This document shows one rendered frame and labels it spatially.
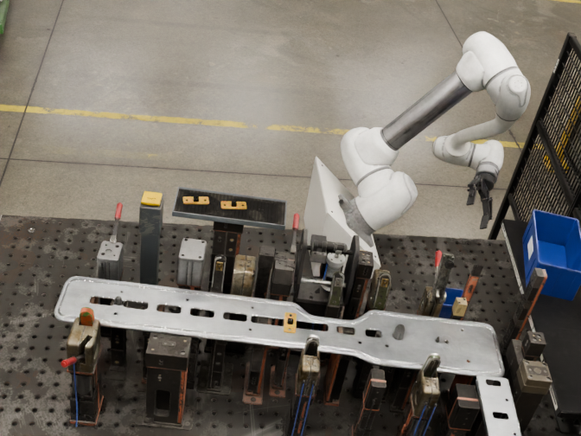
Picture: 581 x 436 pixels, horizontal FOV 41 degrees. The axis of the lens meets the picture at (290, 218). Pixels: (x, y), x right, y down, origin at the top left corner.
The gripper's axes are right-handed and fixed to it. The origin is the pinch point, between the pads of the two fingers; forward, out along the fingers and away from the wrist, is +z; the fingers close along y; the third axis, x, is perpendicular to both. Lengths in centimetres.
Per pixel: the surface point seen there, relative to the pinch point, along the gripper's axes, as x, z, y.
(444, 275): -11, 57, -28
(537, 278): -35, 50, -15
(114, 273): 73, 91, -82
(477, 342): -17, 70, -10
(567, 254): -33.3, 16.9, 11.0
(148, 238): 73, 72, -78
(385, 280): 5, 64, -36
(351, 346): 11, 88, -35
